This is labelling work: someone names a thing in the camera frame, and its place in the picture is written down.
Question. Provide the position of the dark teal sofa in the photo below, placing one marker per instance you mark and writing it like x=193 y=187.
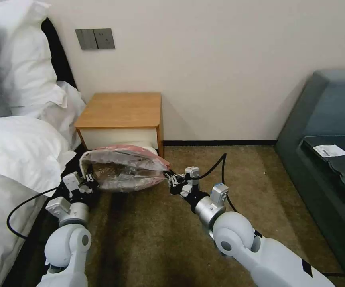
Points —
x=304 y=167

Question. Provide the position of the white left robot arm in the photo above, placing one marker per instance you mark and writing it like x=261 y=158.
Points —
x=67 y=242

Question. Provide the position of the white duvet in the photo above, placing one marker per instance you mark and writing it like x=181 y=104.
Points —
x=19 y=146

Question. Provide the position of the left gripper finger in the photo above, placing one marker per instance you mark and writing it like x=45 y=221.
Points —
x=93 y=184
x=86 y=177

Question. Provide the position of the wooden nightstand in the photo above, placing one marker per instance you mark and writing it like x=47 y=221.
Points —
x=121 y=109

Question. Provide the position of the grey wall switch plate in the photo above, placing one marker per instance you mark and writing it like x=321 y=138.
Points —
x=85 y=39

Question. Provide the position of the large white pillow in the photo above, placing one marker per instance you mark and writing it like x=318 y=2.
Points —
x=25 y=50

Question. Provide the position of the crumpled white pillow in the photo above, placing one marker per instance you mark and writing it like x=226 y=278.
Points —
x=61 y=110

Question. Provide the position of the black headboard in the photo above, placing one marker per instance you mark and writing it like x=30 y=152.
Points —
x=61 y=56

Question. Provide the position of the red translucent garbage bag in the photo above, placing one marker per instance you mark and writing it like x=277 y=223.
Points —
x=124 y=149

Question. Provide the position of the black sofa cushion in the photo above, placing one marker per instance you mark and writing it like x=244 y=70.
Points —
x=339 y=176

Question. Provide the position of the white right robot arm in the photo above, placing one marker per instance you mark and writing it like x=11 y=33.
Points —
x=235 y=230

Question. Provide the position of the black baseboard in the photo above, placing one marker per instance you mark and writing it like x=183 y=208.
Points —
x=220 y=143

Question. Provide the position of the white paper label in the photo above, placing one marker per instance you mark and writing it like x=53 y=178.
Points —
x=330 y=150

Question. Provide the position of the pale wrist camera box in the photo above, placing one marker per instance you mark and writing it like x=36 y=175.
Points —
x=72 y=181
x=192 y=172

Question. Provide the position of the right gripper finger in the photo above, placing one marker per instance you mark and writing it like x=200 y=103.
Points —
x=174 y=187
x=174 y=176

